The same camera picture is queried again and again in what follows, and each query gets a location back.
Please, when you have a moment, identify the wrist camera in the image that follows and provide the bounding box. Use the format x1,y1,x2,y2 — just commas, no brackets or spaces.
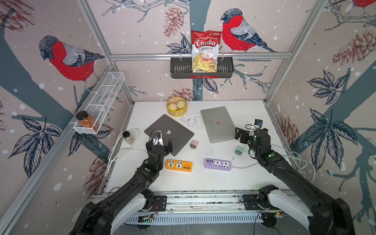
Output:
254,119,263,128
152,131,163,146

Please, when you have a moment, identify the white cable of pink charger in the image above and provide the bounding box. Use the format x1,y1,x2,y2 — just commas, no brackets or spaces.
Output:
180,110,203,130

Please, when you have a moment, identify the steamed bun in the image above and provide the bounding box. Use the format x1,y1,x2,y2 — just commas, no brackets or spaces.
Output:
167,103,178,111
176,100,186,110

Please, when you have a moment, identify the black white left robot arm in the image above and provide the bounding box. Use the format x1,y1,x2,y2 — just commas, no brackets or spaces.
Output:
70,140,173,235

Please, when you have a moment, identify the red cassava chips bag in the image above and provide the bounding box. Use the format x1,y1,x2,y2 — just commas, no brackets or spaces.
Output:
191,30,222,72

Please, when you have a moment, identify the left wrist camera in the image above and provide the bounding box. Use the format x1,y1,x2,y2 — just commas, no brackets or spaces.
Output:
152,131,163,146

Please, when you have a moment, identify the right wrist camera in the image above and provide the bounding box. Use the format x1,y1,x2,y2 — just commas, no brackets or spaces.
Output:
254,119,263,128

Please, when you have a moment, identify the yellow wooden bun basket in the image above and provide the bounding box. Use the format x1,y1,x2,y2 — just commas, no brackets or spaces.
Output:
166,97,187,117

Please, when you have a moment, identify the white wire wall shelf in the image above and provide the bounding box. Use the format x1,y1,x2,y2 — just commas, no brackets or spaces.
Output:
71,71,125,135

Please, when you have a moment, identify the green charger adapter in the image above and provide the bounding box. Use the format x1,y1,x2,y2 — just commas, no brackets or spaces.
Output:
235,146,244,156

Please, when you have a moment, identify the orange sauce jar black lid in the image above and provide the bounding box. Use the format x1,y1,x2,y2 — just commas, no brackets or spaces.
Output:
75,111,99,132

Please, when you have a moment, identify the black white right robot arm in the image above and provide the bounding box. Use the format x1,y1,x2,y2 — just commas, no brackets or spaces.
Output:
235,128,355,235

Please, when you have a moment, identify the right steamed bun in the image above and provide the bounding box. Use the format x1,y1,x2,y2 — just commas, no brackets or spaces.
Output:
176,100,186,110

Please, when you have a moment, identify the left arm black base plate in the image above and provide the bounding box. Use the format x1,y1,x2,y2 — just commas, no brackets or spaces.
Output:
142,196,167,213

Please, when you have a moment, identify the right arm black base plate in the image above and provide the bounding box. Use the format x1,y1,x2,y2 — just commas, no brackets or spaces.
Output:
240,194,281,212

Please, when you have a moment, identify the small jar black lid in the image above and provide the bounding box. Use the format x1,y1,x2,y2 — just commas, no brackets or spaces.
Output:
122,131,135,145

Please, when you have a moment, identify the pink charger adapter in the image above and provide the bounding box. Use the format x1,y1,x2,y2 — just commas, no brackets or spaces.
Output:
190,141,199,149

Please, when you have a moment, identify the orange strip white power cord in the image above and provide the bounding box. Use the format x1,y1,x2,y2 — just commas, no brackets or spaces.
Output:
105,128,149,177

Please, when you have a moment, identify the purple strip white power cord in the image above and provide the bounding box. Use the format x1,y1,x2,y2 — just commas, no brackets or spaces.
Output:
230,142,316,183

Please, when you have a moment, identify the silver laptop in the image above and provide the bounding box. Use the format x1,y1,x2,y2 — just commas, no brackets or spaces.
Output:
200,106,236,144

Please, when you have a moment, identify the black wall basket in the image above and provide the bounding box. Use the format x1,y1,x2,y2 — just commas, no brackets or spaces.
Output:
170,56,235,79

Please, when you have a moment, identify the left steamed bun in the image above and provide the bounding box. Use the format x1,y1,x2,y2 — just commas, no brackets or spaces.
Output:
167,103,178,111

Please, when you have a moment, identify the dark grey laptop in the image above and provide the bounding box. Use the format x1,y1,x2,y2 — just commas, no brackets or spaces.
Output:
144,115,194,156

